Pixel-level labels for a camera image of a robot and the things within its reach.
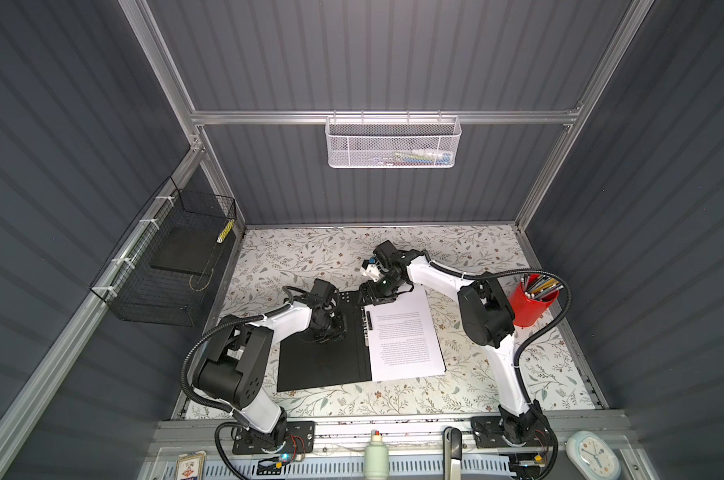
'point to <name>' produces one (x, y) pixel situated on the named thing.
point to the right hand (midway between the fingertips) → (367, 305)
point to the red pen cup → (531, 298)
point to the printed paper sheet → (402, 338)
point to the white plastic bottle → (376, 457)
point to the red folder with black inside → (306, 365)
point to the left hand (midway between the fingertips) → (347, 335)
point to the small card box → (190, 466)
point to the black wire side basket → (160, 273)
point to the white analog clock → (593, 456)
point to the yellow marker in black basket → (226, 231)
